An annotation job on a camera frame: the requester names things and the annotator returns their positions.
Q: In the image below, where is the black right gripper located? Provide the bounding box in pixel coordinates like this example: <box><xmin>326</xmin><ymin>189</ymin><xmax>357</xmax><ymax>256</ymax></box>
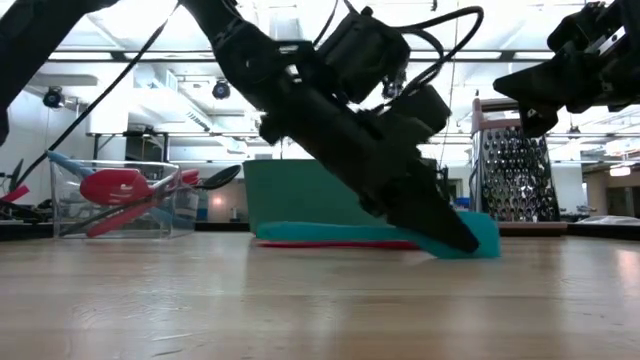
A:
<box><xmin>492</xmin><ymin>0</ymin><xmax>640</xmax><ymax>139</ymax></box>

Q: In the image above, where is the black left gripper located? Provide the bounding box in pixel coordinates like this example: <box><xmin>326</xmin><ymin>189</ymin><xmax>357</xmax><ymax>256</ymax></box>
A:
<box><xmin>258</xmin><ymin>62</ymin><xmax>480</xmax><ymax>254</ymax></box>

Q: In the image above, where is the teal silicone spatula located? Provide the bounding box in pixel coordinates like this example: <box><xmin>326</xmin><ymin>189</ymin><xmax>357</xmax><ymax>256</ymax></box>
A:
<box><xmin>255</xmin><ymin>210</ymin><xmax>502</xmax><ymax>260</ymax></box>

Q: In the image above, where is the red slotted silicone turner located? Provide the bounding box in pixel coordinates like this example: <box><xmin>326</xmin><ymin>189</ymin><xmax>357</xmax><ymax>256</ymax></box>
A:
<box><xmin>85</xmin><ymin>198</ymin><xmax>164</xmax><ymax>239</ymax></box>

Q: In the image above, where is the light blue silicone spatula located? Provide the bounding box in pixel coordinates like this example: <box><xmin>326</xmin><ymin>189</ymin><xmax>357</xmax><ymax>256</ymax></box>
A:
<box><xmin>46</xmin><ymin>149</ymin><xmax>97</xmax><ymax>179</ymax></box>

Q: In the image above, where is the pink metal box grater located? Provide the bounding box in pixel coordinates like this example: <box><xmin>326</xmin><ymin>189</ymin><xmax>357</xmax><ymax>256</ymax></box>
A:
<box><xmin>469</xmin><ymin>97</ymin><xmax>569</xmax><ymax>237</ymax></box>

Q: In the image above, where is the teal plastic bin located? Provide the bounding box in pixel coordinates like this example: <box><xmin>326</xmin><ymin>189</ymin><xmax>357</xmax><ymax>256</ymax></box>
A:
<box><xmin>242</xmin><ymin>158</ymin><xmax>444</xmax><ymax>234</ymax></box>

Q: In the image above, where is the clear plastic bag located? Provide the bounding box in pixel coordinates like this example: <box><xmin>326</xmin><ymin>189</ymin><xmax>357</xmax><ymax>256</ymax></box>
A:
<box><xmin>574</xmin><ymin>214</ymin><xmax>640</xmax><ymax>227</ymax></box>

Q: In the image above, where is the clear plastic container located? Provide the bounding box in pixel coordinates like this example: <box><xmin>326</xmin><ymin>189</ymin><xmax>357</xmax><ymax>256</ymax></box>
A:
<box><xmin>48</xmin><ymin>158</ymin><xmax>202</xmax><ymax>240</ymax></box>

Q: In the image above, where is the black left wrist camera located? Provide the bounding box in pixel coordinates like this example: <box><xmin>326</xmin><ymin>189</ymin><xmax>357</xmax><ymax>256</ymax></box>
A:
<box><xmin>317</xmin><ymin>8</ymin><xmax>412</xmax><ymax>104</ymax></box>

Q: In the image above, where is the black ceiling camera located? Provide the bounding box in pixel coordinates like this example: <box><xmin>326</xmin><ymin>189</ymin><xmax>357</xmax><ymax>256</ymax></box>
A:
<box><xmin>211</xmin><ymin>79</ymin><xmax>233</xmax><ymax>101</ymax></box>
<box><xmin>42</xmin><ymin>85</ymin><xmax>66</xmax><ymax>110</ymax></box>

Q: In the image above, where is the black aluminium table frame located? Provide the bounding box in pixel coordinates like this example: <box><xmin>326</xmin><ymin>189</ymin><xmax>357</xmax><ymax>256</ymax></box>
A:
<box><xmin>0</xmin><ymin>218</ymin><xmax>640</xmax><ymax>242</ymax></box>

